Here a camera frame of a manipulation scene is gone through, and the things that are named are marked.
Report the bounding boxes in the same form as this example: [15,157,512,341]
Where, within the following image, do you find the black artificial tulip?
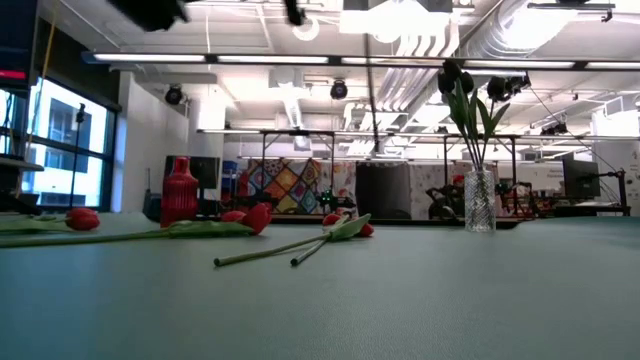
[458,71,512,201]
[442,58,484,201]
[437,71,484,201]

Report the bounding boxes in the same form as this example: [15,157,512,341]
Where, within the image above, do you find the red artificial tulip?
[290,213,375,267]
[162,209,246,236]
[0,207,101,236]
[0,202,274,250]

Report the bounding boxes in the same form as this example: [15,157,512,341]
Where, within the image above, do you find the black monitor on arm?
[562,158,601,200]

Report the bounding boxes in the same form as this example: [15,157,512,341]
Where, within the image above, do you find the red ribbed vase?
[159,155,200,226]

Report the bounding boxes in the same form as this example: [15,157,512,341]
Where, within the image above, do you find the clear glass vase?
[463,169,497,234]

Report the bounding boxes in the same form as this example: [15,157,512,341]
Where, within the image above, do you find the ceiling light beam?
[82,49,640,72]

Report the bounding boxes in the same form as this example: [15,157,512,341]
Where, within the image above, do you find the blue storage bins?
[221,159,240,199]

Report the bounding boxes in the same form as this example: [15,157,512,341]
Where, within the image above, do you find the colourful patchwork quilt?
[245,158,324,215]

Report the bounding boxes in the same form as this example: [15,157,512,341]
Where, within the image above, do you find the black monitor on desk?
[163,154,221,191]

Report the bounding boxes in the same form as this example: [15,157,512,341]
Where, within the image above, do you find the background robot with green light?
[314,187,356,214]

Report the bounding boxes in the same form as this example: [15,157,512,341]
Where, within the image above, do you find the black curtain panel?
[354,162,412,220]

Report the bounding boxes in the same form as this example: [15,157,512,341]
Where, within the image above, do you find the floral cloth backdrop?
[319,159,469,221]

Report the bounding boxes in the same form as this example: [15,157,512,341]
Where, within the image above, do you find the black ceiling spotlight cluster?
[487,74,532,104]

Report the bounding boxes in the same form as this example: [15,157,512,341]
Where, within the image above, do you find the person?
[447,173,469,219]

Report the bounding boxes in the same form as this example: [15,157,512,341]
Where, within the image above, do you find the background black robot arms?
[425,185,451,220]

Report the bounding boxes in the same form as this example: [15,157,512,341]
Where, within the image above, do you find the black tripod stand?
[69,102,86,209]

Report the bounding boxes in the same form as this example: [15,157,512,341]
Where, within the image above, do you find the dark operator monitor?
[0,0,40,99]

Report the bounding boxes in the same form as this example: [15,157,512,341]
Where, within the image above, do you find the large window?
[0,77,119,214]

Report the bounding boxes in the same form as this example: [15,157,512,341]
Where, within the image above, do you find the teal table mat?
[0,212,640,360]

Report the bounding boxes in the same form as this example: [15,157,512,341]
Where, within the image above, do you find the black metal rig frame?
[442,133,519,216]
[258,129,337,216]

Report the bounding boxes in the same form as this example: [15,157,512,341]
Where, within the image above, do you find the white ventilation duct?
[457,0,566,61]

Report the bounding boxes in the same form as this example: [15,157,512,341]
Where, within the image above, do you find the yellow cable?
[14,9,59,199]

